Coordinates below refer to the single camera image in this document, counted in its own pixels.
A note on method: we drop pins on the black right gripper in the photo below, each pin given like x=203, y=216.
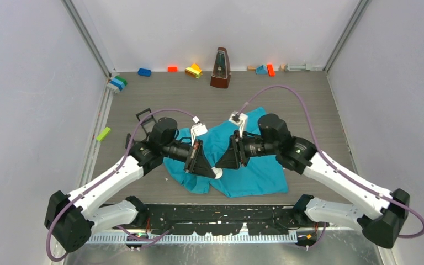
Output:
x=235, y=153

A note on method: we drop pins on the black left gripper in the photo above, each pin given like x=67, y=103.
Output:
x=196, y=162

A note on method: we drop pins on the white round brooch backing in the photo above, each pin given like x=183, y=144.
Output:
x=218, y=172

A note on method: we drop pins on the turquoise t-shirt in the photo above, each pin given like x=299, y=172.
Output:
x=262, y=176

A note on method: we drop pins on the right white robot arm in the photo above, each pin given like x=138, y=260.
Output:
x=378, y=213

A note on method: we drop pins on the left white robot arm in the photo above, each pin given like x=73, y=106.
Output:
x=72, y=218

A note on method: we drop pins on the open black box blue brooch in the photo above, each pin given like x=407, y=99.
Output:
x=127, y=140

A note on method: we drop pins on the open black empty box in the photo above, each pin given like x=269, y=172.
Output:
x=147, y=120

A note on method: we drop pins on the brown wooden metronome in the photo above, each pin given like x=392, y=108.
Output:
x=221, y=74

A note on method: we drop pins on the yellow green block stack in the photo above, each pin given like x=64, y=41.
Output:
x=194, y=71

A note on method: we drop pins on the blue triangular block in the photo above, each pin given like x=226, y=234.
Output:
x=261, y=70

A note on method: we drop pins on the orange red upright block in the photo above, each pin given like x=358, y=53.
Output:
x=270, y=70

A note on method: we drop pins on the lime green block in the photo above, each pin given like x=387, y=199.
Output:
x=103, y=134

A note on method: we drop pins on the blue toy brick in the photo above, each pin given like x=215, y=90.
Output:
x=144, y=72

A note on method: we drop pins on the blue green white block stack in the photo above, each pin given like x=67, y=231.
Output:
x=116, y=84

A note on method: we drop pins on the grey metal clamp piece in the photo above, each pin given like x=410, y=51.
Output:
x=305, y=67

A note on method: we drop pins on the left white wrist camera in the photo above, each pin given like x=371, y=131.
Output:
x=197, y=129

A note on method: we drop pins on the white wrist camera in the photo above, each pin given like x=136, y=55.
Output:
x=197, y=129
x=239, y=119

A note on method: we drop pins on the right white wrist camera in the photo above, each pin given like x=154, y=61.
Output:
x=239, y=119

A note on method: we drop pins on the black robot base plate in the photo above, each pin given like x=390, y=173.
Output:
x=228, y=223

